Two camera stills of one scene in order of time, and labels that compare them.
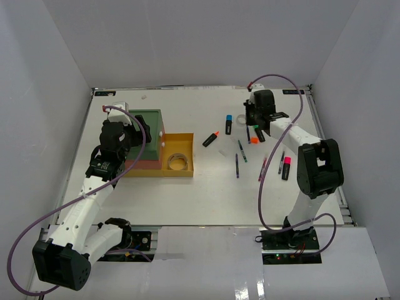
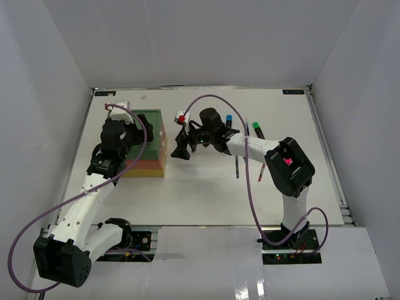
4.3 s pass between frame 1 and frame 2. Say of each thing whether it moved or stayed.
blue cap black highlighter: stayed
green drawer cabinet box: stayed
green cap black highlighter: stayed
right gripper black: moved
